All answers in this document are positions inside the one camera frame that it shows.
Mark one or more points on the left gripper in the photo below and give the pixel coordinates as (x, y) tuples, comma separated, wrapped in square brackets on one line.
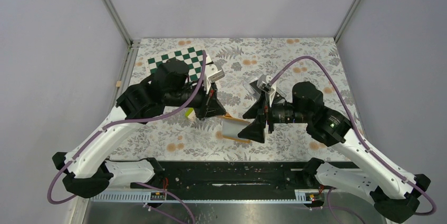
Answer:
[(210, 106)]

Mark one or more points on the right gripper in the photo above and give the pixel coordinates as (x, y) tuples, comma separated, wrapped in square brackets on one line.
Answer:
[(262, 110)]

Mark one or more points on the orange leather card holder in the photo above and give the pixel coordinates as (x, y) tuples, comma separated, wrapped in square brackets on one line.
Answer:
[(231, 127)]

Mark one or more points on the clear plastic card box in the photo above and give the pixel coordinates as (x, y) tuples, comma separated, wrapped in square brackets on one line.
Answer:
[(255, 84)]

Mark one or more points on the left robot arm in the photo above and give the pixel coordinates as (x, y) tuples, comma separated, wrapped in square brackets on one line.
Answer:
[(87, 170)]

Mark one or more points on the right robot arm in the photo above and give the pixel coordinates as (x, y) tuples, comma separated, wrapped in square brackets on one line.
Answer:
[(392, 191)]

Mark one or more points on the green white purple toy blocks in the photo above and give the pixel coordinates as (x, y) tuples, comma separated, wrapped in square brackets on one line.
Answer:
[(190, 114)]

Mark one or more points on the floral patterned table mat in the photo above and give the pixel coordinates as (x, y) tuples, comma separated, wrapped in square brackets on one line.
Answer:
[(316, 60)]

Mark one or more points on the green white chessboard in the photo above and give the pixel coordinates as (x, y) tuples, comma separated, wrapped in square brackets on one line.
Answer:
[(185, 60)]

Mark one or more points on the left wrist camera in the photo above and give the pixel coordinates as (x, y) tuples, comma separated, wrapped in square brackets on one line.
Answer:
[(213, 72)]

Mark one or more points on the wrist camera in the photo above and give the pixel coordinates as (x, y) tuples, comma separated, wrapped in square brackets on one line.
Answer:
[(263, 83), (213, 72)]

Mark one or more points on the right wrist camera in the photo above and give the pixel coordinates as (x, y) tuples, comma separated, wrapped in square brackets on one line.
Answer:
[(263, 83)]

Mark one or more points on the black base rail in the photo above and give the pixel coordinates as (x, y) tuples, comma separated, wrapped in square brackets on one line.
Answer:
[(231, 181)]

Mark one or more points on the left aluminium frame post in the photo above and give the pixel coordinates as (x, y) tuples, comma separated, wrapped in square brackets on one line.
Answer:
[(118, 21)]

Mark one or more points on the aluminium frame post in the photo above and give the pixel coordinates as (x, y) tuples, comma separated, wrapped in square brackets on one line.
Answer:
[(346, 20), (118, 21)]

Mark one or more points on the right aluminium frame post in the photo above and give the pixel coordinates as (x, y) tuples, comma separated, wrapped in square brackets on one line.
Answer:
[(346, 20)]

